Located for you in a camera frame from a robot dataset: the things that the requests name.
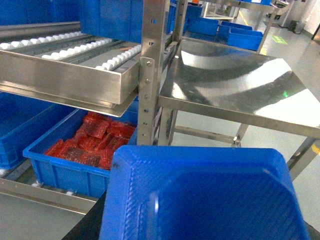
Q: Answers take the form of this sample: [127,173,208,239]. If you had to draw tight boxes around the stainless steel shelf rack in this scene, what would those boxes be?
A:
[0,0,187,214]

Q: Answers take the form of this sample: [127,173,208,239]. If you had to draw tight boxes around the empty blue plastic bin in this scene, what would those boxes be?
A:
[0,92,75,170]

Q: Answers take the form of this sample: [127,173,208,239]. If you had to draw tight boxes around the white roller track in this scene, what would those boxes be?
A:
[0,31,142,72]

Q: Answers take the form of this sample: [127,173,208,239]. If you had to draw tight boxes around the blue bin with red parts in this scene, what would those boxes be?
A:
[23,109,138,198]

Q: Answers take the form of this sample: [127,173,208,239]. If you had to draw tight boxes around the blue block part with knob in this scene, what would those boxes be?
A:
[99,145,310,240]

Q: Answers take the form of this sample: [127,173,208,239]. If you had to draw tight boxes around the stainless steel table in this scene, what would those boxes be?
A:
[158,38,320,179]

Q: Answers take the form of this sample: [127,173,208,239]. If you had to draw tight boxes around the red packaged parts pile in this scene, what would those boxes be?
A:
[44,111,136,170]

